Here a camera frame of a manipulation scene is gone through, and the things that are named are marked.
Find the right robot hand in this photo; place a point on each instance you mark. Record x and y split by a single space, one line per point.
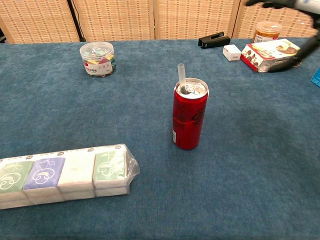
275 3

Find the clear plastic straw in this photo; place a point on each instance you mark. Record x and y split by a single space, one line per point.
181 77

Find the red soda can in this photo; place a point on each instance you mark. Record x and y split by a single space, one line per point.
190 120

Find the orange lidded plastic jar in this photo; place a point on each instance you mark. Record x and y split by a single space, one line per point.
266 32

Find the white red biscuit box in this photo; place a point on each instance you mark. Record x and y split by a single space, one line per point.
265 55

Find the small white box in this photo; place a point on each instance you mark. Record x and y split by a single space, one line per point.
232 52

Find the black stapler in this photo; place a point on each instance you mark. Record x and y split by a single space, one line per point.
216 41

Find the blue box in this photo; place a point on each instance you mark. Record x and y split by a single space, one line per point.
316 78

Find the woven bamboo folding screen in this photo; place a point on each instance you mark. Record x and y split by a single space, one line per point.
120 17

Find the clear jar of colourful clips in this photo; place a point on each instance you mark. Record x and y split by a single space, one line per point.
98 60

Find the black stand pole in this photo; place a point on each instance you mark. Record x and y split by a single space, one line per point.
76 20

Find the blue tablecloth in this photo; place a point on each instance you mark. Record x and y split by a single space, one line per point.
75 112

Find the wrapped tissue packet multipack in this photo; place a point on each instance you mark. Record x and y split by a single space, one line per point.
75 175

